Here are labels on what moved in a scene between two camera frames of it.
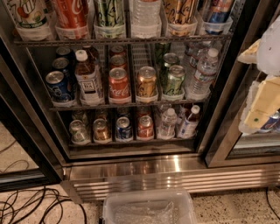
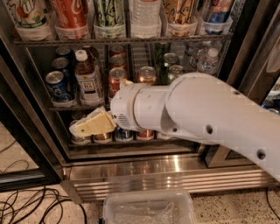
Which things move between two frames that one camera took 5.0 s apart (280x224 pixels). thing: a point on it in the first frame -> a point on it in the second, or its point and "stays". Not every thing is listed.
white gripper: [269, 48] -> [122, 105]
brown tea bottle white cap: [87, 77] stays
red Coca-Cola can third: [117, 50] stays
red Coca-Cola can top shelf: [71, 13] stays
